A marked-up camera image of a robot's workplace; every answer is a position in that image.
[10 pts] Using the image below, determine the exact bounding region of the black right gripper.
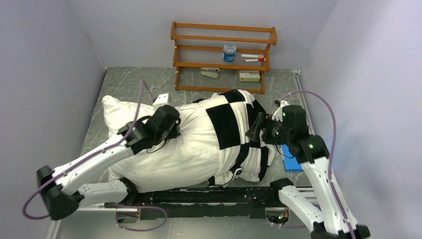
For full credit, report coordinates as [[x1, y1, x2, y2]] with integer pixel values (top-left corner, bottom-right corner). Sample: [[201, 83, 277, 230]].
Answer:
[[245, 112, 292, 144]]

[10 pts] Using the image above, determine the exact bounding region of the white pillow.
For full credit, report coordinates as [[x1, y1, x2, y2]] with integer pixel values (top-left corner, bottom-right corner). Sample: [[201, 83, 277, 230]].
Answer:
[[106, 93, 234, 192]]

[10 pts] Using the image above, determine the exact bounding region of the black white checkered pillowcase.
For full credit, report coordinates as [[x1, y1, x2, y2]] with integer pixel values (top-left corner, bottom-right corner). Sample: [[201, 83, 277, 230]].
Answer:
[[195, 90, 277, 187]]

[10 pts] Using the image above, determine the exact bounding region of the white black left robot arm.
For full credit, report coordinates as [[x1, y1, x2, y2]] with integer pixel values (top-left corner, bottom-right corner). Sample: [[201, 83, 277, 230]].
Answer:
[[36, 105, 181, 221]]

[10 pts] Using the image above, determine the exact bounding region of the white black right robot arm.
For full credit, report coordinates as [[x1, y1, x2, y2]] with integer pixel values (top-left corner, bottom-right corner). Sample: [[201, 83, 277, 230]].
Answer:
[[246, 105, 371, 239]]

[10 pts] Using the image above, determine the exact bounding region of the blue foam block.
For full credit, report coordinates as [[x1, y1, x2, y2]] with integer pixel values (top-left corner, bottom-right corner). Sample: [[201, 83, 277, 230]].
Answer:
[[280, 144, 302, 172]]

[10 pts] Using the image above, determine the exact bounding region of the small white red box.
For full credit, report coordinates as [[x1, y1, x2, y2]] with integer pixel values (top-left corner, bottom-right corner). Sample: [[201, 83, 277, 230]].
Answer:
[[239, 70, 261, 82]]

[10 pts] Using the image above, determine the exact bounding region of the wooden shelf rack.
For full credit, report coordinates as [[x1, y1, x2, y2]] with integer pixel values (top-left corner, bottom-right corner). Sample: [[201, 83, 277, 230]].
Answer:
[[170, 21, 278, 94]]

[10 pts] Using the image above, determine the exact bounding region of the red capped marker pen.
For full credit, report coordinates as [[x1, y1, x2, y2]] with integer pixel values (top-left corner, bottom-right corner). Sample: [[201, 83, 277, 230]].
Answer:
[[244, 58, 266, 62]]

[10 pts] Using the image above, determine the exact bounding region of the white marker pen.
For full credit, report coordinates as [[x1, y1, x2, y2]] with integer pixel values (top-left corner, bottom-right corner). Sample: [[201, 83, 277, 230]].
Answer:
[[241, 54, 264, 59]]

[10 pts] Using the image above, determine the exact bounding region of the blue white round jar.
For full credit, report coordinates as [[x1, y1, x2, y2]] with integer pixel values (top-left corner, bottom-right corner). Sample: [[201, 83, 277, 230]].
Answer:
[[222, 44, 237, 63]]

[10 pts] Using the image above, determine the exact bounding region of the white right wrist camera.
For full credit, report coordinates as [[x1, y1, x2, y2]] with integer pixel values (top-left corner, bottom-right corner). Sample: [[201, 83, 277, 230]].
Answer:
[[272, 100, 289, 121]]

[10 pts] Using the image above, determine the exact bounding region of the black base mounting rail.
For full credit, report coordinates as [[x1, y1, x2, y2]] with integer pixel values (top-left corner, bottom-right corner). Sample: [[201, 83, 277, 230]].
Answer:
[[120, 186, 290, 224]]

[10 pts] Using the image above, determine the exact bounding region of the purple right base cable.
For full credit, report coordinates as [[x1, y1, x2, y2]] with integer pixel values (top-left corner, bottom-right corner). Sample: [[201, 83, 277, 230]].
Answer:
[[265, 208, 307, 230]]

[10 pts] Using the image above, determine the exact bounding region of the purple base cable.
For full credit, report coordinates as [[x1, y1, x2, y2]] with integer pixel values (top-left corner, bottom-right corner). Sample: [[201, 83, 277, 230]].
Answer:
[[265, 208, 307, 230], [112, 203, 168, 233]]

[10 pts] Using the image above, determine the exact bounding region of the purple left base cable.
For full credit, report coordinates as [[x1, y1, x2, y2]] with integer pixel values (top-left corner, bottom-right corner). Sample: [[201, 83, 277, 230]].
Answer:
[[112, 203, 168, 233]]

